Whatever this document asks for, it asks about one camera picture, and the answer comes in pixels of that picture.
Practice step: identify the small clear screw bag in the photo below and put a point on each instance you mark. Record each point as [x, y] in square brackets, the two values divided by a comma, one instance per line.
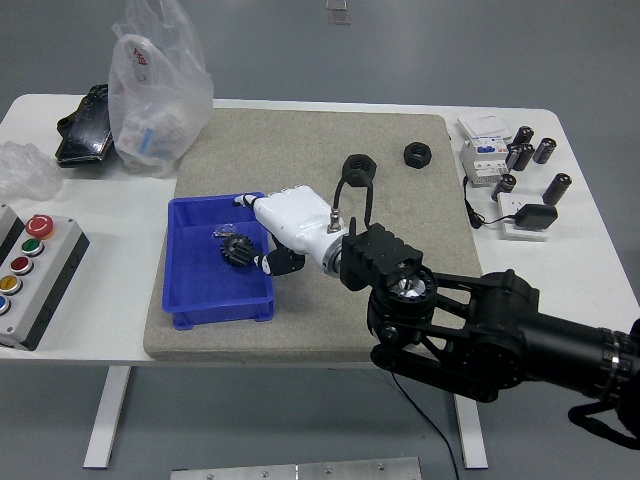
[223, 230]

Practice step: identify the white power socket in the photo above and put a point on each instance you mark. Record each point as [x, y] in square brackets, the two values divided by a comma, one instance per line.
[512, 201]

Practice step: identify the white table leg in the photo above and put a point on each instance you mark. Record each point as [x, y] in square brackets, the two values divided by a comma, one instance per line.
[107, 415]
[472, 435]

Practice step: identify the clear crumpled plastic wrap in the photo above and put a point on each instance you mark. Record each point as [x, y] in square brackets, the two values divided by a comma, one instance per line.
[25, 170]

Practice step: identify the grey-brown mat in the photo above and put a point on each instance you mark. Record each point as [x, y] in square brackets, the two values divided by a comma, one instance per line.
[310, 150]

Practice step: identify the clear square floor plate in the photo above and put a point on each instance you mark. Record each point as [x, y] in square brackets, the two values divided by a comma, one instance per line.
[340, 17]
[337, 4]

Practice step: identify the large black gear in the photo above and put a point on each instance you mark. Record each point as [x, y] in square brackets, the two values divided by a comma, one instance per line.
[236, 251]

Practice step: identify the black pouch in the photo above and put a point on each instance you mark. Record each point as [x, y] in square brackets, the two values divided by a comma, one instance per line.
[85, 130]

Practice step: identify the blue plastic box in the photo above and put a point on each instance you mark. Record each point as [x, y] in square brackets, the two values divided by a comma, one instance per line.
[215, 287]

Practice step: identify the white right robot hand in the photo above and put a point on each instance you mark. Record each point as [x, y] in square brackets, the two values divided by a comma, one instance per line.
[295, 220]

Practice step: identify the small black hex nut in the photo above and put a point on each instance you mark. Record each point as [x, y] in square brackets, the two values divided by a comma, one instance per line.
[417, 155]

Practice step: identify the white cardboard box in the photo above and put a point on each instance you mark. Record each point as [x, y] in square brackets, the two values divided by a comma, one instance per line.
[482, 126]

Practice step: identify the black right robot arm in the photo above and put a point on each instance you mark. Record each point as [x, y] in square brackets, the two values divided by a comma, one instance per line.
[490, 330]

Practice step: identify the grey push-button control box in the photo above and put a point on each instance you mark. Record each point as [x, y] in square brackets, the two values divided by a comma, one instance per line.
[35, 280]

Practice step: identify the large black hex nut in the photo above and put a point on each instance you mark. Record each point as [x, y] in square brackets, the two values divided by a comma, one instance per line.
[360, 164]

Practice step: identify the white circuit breaker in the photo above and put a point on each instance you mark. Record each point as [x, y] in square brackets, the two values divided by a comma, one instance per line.
[480, 162]

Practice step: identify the black power adapter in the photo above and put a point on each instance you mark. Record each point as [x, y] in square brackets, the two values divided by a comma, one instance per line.
[536, 216]

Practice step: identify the silver metal plate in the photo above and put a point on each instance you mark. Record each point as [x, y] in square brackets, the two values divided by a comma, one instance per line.
[295, 470]

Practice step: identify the white plastic bag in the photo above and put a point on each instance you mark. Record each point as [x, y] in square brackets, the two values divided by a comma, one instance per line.
[150, 110]

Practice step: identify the black cylindrical capacitor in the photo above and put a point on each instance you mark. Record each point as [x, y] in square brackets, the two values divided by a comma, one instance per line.
[504, 186]
[512, 155]
[526, 157]
[556, 189]
[523, 136]
[544, 150]

